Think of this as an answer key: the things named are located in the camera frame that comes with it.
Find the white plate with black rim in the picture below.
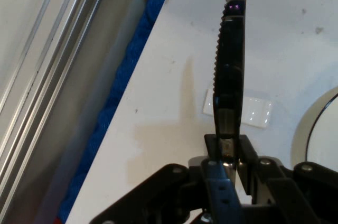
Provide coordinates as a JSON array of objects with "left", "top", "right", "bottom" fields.
[{"left": 290, "top": 86, "right": 338, "bottom": 172}]

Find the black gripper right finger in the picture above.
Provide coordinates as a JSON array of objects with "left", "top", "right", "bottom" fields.
[{"left": 237, "top": 134, "right": 338, "bottom": 224}]

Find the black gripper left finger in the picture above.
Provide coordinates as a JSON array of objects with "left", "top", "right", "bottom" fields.
[{"left": 89, "top": 134, "right": 242, "bottom": 224}]

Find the blue foam block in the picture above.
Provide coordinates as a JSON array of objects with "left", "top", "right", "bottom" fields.
[{"left": 52, "top": 0, "right": 178, "bottom": 224}]

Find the silver serrated table knife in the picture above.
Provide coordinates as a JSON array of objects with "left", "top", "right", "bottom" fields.
[{"left": 212, "top": 0, "right": 250, "bottom": 182}]

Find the white ceramic cutlery rest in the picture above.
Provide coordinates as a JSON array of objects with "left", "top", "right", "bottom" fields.
[{"left": 202, "top": 88, "right": 273, "bottom": 129}]

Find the aluminium wall rail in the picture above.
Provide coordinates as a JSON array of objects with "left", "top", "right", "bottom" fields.
[{"left": 0, "top": 0, "right": 115, "bottom": 209}]

